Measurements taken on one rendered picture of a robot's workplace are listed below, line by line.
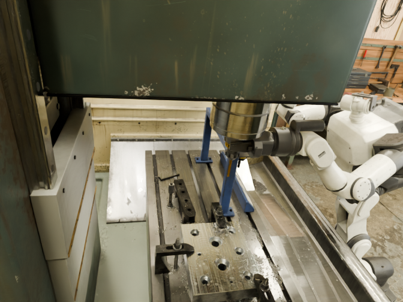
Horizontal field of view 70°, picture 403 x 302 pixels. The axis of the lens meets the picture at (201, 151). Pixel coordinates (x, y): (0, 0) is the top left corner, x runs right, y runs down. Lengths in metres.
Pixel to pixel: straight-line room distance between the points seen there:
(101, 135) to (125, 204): 0.49
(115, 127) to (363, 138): 1.37
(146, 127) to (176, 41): 1.35
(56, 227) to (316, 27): 0.66
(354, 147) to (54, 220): 1.12
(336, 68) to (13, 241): 0.71
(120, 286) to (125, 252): 0.18
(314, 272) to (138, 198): 0.98
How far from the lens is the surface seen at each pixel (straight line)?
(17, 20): 0.51
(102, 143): 1.97
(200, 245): 1.07
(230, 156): 0.85
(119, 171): 1.81
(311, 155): 0.90
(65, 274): 0.78
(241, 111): 0.72
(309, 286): 1.42
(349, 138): 1.37
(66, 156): 0.72
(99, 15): 0.58
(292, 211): 1.83
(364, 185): 1.09
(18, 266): 0.61
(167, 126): 1.91
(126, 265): 1.48
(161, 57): 0.59
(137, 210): 1.69
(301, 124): 0.90
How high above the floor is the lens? 1.78
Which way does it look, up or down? 30 degrees down
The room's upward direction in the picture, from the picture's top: 7 degrees clockwise
